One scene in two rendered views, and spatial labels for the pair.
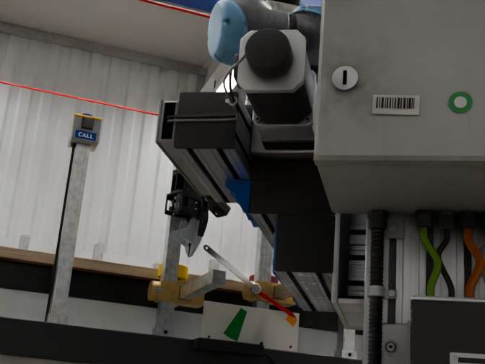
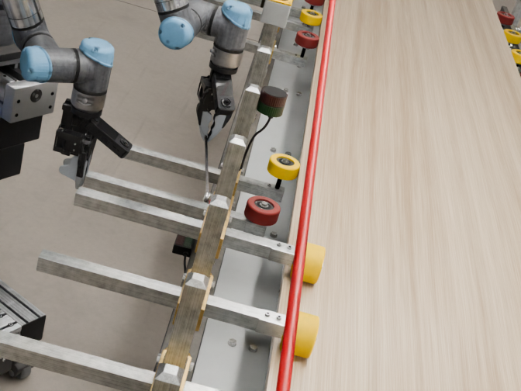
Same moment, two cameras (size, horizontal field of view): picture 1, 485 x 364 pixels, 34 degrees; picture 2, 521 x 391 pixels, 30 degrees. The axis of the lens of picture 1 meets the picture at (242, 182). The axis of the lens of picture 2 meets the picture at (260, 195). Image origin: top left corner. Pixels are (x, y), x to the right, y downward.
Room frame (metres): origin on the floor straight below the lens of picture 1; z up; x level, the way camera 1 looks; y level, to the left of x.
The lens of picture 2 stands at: (2.68, -1.97, 1.99)
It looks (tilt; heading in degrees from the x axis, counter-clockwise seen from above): 28 degrees down; 107
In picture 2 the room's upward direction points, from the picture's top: 17 degrees clockwise
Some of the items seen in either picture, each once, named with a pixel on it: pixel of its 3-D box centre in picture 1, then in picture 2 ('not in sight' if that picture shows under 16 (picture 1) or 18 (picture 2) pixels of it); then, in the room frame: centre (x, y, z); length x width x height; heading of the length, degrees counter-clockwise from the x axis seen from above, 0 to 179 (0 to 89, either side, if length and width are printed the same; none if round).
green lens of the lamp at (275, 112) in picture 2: not in sight; (270, 106); (2.07, -0.06, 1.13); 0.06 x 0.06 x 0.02
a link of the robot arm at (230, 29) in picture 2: not in sight; (232, 25); (1.87, 0.12, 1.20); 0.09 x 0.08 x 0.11; 12
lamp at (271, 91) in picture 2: not in sight; (262, 133); (2.07, -0.06, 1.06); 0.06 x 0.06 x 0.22; 19
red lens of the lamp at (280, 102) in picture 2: not in sight; (273, 96); (2.07, -0.06, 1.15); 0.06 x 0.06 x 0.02
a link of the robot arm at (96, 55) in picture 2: not in sight; (92, 65); (1.71, -0.22, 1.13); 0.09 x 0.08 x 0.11; 52
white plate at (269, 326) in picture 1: (251, 326); not in sight; (2.00, -0.05, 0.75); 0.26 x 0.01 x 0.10; 109
